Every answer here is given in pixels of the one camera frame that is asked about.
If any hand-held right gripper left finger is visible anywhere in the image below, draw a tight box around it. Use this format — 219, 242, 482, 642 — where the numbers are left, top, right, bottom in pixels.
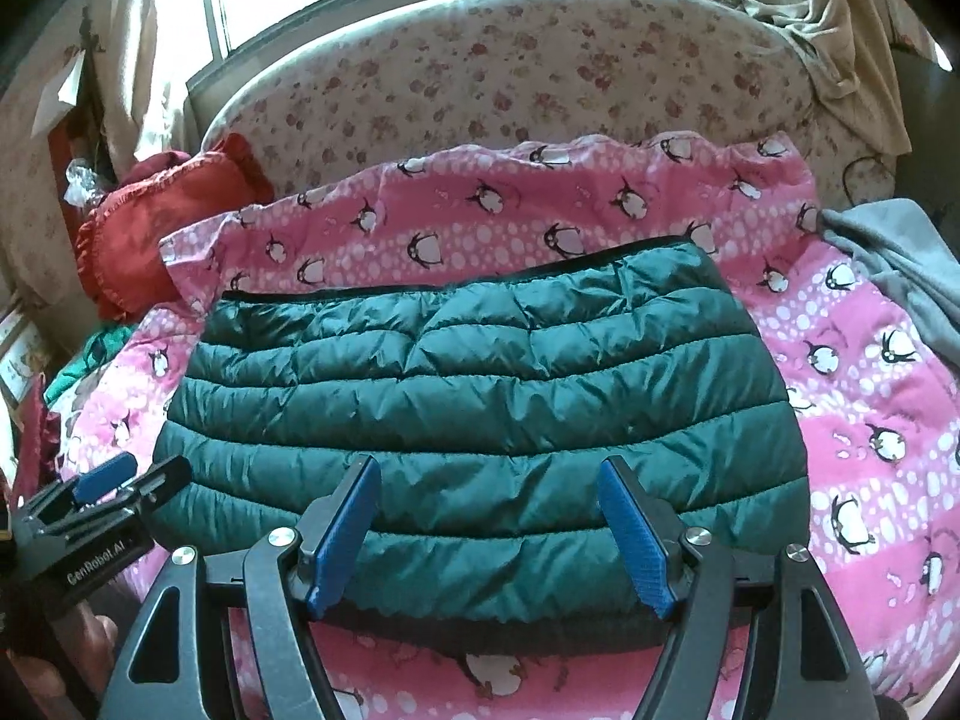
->
105, 454, 383, 720

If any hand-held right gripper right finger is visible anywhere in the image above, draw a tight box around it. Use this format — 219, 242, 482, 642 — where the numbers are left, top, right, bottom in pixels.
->
598, 455, 878, 720

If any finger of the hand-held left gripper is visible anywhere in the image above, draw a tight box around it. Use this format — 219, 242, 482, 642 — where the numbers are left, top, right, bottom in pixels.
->
131, 457, 193, 515
71, 452, 138, 507

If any green puffer jacket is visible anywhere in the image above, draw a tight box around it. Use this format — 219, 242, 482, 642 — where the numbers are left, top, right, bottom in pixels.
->
152, 236, 812, 625

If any person's left hand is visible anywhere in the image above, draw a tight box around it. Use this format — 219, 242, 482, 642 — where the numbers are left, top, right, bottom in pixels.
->
0, 607, 119, 720

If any red frilled cloth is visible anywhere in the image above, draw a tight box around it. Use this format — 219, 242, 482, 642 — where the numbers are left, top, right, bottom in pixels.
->
21, 373, 72, 485

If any green cloth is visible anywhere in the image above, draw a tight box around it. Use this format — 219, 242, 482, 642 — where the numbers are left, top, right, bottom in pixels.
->
43, 326, 137, 406

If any pink penguin print blanket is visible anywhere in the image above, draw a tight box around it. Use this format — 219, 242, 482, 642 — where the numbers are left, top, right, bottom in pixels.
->
64, 131, 960, 720

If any red frilled cushion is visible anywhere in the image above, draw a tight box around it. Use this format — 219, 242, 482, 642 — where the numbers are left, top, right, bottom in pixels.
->
75, 133, 275, 320

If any clear plastic wrap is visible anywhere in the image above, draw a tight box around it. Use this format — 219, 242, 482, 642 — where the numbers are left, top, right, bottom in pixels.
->
64, 156, 104, 209

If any grey cloth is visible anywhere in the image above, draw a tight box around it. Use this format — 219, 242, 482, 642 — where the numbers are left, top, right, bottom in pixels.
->
817, 199, 960, 391

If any floral curtain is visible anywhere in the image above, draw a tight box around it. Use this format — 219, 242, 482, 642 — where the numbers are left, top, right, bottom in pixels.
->
94, 0, 215, 162

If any beige cloth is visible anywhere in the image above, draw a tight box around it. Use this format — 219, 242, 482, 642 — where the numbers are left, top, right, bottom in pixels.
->
720, 0, 947, 158

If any grey bed frame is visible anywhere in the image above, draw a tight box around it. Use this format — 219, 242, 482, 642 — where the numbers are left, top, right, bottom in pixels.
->
184, 0, 721, 143

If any black cable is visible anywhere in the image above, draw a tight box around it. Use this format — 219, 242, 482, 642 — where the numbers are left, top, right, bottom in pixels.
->
840, 152, 905, 205

